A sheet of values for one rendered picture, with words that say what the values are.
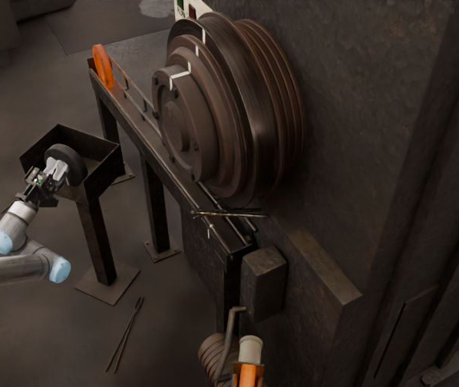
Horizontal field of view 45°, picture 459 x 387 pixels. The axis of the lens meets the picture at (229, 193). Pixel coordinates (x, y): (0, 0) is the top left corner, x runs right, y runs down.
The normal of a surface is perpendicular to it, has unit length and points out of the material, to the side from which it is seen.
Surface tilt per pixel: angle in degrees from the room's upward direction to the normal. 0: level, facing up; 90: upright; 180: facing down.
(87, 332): 0
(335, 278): 0
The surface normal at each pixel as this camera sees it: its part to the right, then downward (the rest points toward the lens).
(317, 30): -0.88, 0.34
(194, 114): 0.33, -0.08
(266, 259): 0.00, -0.70
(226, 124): -0.03, 0.29
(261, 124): 0.43, 0.22
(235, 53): 0.18, -0.43
